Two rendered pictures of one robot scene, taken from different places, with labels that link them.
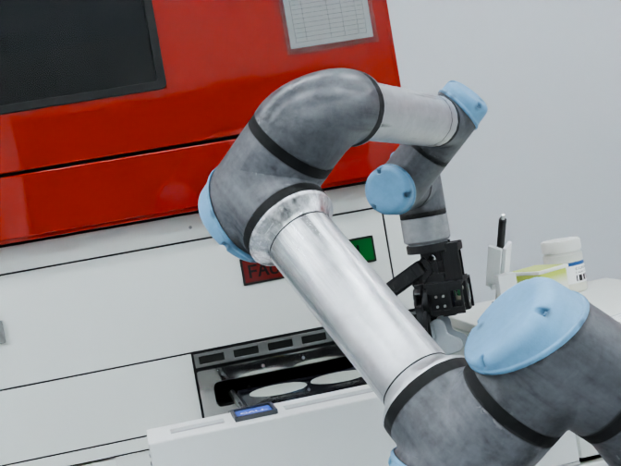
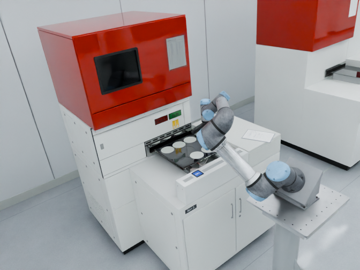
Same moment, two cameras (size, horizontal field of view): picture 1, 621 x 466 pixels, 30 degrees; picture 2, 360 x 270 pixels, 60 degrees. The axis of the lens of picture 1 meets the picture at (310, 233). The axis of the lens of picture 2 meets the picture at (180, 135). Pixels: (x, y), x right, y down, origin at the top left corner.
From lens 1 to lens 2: 1.19 m
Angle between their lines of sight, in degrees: 34
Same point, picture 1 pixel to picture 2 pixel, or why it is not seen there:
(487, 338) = (273, 174)
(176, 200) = (144, 110)
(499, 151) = not seen: hidden behind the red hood
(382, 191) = (208, 116)
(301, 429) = (209, 176)
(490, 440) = (271, 190)
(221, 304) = (150, 130)
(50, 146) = (116, 100)
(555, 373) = (286, 180)
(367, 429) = (218, 173)
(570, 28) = not seen: hidden behind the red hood
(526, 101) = not seen: hidden behind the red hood
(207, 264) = (147, 121)
